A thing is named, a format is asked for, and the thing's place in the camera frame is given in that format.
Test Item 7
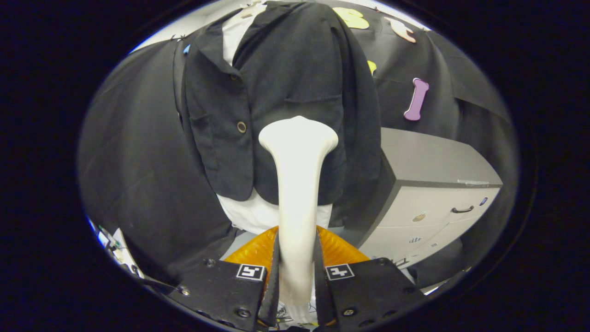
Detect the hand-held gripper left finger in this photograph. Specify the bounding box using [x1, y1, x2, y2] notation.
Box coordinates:
[168, 226, 281, 332]

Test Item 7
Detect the black backdrop cloth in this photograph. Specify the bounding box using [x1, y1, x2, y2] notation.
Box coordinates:
[77, 5, 519, 289]

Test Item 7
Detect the white garment steamer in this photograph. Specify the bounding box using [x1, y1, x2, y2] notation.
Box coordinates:
[258, 115, 339, 326]

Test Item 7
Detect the grey cabinet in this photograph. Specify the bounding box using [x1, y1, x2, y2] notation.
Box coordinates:
[357, 128, 503, 270]

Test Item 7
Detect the white mannequin neck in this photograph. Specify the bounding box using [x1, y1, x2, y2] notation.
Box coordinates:
[237, 0, 268, 20]

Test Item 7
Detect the white side table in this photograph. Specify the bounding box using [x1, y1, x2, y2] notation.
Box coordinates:
[88, 217, 146, 279]

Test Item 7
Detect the black blazer jacket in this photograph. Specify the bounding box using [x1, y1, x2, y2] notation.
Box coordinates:
[173, 0, 383, 226]

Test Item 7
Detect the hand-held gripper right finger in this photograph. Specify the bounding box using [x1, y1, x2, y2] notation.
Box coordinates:
[316, 226, 425, 332]

